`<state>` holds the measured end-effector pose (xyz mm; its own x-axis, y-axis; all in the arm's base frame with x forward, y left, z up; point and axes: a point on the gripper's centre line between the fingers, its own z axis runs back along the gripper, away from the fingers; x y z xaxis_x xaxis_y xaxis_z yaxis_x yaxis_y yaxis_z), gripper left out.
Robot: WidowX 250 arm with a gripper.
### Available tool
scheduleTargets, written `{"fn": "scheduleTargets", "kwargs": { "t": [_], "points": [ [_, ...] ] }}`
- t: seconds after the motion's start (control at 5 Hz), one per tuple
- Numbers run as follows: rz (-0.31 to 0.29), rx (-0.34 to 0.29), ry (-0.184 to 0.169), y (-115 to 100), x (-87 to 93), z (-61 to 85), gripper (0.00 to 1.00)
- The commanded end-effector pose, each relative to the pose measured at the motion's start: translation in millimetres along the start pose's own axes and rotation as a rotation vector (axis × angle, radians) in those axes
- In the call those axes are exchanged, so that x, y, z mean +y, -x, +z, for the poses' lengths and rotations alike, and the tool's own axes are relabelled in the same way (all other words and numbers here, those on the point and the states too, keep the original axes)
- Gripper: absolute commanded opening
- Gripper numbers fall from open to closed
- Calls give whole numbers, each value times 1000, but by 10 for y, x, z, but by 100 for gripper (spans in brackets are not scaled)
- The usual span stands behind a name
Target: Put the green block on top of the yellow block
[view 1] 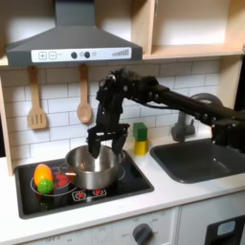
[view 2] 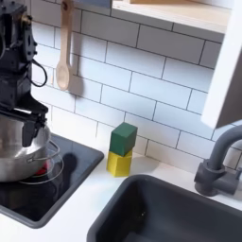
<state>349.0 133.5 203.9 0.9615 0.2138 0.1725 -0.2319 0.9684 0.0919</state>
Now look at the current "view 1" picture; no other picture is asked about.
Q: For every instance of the orange toy vegetable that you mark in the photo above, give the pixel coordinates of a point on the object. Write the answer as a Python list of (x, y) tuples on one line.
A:
[(43, 173)]

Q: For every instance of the steel pot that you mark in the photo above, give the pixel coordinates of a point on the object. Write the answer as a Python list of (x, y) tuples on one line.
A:
[(95, 178)]

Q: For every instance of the grey toy sink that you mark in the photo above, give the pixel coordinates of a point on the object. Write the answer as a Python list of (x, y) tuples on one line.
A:
[(197, 159)]

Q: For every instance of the wooden spoon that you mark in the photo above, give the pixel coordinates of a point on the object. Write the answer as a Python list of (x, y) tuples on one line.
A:
[(84, 113)]

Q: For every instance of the grey range hood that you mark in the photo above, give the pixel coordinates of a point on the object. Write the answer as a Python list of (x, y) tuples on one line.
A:
[(73, 38)]

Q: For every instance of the wooden shelf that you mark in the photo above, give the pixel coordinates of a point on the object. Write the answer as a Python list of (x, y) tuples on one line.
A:
[(191, 51)]

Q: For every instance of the grey stove knob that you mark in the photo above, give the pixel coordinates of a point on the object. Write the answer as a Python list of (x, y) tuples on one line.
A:
[(142, 234)]

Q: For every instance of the grey toy tap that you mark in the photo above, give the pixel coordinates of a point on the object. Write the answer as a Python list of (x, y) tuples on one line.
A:
[(183, 130)]

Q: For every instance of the black oven door panel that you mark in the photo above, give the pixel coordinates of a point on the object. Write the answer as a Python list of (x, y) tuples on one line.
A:
[(212, 237)]

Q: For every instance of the wooden slotted spatula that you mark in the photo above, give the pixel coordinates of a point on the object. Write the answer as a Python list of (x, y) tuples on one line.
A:
[(34, 89)]

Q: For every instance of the white kitchen base cabinet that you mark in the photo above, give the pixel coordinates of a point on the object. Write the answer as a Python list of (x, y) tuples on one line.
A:
[(191, 220)]

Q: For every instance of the green toy block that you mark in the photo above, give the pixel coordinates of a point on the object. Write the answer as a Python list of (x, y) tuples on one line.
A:
[(140, 131)]

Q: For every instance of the black toy stove top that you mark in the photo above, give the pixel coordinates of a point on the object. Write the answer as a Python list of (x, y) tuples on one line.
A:
[(127, 185)]

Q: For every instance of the yellow toy block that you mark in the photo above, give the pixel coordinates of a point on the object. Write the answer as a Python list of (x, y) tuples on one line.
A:
[(141, 148)]

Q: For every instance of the wooden side post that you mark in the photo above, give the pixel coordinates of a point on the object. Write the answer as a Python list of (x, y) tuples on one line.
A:
[(5, 134)]

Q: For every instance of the green bumpy toy vegetable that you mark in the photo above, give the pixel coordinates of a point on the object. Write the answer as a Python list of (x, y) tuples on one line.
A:
[(45, 186)]

